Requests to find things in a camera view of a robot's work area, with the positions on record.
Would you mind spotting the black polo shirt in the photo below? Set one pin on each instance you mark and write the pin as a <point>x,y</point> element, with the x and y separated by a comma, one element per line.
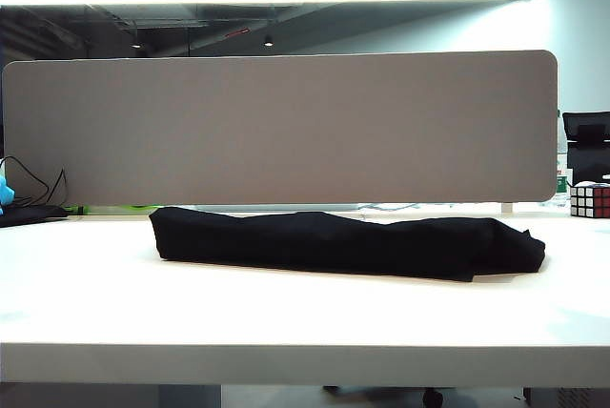
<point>333,246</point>

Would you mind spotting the beige fabric desk divider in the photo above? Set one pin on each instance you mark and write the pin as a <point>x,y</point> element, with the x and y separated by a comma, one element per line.
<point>286,131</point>

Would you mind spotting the red hanging sign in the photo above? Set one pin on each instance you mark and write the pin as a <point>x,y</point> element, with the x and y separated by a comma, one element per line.
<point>237,32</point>

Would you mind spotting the flat green strip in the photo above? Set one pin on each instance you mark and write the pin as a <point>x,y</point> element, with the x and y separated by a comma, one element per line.
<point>140,207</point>

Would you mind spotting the small green plastic item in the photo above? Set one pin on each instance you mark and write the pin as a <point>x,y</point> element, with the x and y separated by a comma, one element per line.
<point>76,209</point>

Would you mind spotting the black chair wheel base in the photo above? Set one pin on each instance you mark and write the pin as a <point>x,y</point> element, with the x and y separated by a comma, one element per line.
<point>430,398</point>

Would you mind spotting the black flat pad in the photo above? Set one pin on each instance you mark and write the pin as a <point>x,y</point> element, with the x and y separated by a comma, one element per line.
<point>28,214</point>

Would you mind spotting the black mesh office chair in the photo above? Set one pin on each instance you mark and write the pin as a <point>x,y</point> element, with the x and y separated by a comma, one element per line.
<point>588,160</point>

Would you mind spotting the Rubik's cube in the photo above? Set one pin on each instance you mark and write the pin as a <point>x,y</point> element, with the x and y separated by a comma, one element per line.
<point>590,200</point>

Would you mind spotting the cyan plastic object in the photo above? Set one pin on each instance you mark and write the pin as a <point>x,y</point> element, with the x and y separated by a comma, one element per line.
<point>4,192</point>

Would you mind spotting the grey cabinet under table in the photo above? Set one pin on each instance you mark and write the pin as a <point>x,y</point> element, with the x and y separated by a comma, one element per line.
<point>567,398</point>

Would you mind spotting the white divider bracket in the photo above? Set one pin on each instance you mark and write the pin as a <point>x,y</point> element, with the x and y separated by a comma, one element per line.
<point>507,208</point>

